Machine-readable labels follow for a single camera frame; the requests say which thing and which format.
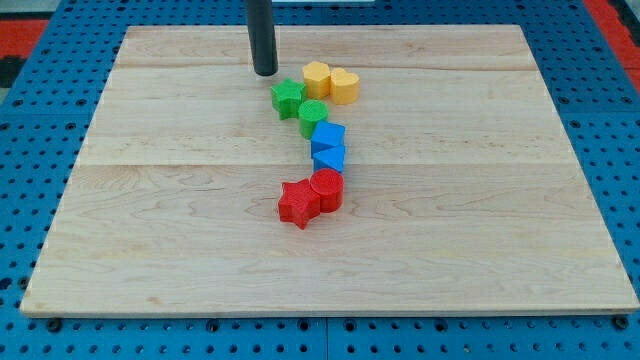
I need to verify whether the red star block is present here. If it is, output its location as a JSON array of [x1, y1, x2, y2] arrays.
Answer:
[[278, 178, 320, 230]]

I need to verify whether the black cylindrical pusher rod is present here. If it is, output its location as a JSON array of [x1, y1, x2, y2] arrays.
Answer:
[[244, 0, 278, 76]]

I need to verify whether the green cylinder block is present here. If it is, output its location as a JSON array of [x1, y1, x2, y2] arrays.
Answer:
[[298, 100, 329, 140]]

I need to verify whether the yellow heart block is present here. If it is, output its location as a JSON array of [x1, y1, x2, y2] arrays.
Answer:
[[330, 68, 360, 105]]

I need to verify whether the blue cube block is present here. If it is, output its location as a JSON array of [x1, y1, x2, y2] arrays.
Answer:
[[311, 121, 346, 154]]

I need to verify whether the green star block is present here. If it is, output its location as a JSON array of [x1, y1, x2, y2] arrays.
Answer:
[[270, 78, 306, 120]]

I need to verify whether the yellow hexagon block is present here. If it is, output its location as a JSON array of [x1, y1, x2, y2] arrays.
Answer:
[[302, 61, 331, 99]]

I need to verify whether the blue triangle block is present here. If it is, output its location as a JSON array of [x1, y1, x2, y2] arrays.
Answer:
[[312, 145, 346, 173]]

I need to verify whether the red cylinder block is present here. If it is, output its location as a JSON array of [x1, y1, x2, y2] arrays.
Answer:
[[310, 168, 344, 213]]

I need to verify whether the light wooden board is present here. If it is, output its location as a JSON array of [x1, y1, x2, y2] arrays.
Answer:
[[21, 25, 639, 318]]

